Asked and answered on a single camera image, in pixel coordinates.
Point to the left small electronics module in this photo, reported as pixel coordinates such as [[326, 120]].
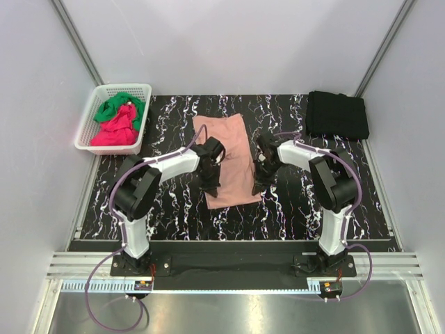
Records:
[[143, 285]]

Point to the black folded t-shirt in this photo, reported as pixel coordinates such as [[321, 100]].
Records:
[[336, 115]]

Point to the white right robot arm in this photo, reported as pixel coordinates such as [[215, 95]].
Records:
[[336, 187]]

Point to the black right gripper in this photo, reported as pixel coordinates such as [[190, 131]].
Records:
[[261, 182]]

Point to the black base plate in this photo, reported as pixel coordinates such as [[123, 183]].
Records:
[[229, 271]]

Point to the red crumpled t-shirt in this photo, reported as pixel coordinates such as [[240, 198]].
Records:
[[119, 130]]

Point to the pink printed t-shirt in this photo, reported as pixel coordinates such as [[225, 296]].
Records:
[[237, 168]]

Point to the small electronics module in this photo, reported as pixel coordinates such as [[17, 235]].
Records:
[[143, 285], [331, 290]]

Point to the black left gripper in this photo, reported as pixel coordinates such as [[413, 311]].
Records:
[[211, 188]]

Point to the green crumpled t-shirt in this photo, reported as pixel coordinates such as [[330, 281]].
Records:
[[109, 109]]

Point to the white plastic basket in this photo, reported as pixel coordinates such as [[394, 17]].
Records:
[[89, 128]]

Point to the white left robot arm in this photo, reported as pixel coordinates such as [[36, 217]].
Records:
[[135, 187]]

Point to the right small electronics module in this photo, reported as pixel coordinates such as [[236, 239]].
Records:
[[331, 290]]

